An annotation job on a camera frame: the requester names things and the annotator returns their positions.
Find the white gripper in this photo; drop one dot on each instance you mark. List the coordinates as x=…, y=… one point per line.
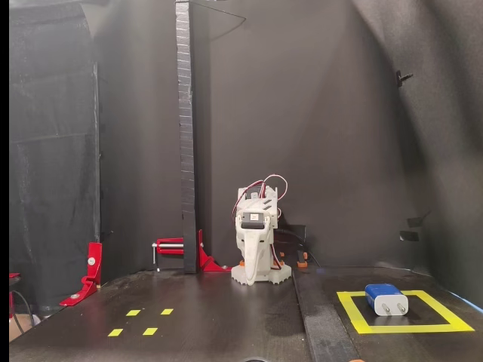
x=252, y=236

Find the blue white charger plug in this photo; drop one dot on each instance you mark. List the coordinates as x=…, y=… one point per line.
x=388, y=305

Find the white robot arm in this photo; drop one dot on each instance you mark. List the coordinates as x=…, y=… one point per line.
x=260, y=203

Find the red bar clamp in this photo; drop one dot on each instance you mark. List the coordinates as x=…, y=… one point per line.
x=170, y=241

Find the small yellow tape marker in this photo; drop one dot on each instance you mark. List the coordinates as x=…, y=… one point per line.
x=115, y=332
x=149, y=331
x=167, y=311
x=133, y=312

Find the black tape piece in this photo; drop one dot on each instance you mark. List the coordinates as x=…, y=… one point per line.
x=415, y=221
x=409, y=236

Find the yellow tape square outline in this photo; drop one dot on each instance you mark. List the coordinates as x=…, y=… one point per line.
x=415, y=329

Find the black mesh fabric curtain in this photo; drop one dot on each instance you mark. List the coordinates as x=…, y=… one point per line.
x=53, y=151

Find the black clip on backdrop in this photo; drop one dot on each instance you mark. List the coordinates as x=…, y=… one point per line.
x=402, y=78

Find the red clamp piece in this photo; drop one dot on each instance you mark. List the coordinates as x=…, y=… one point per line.
x=14, y=275

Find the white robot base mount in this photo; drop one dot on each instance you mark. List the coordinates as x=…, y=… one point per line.
x=279, y=275

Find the red corner bracket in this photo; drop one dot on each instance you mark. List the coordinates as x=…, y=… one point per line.
x=92, y=264
x=205, y=260

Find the black flat rail strip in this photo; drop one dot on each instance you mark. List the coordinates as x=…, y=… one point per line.
x=324, y=320

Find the black vertical post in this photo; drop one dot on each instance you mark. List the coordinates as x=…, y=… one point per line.
x=186, y=151

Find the grey vertical frame pole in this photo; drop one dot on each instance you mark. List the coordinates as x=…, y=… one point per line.
x=96, y=151

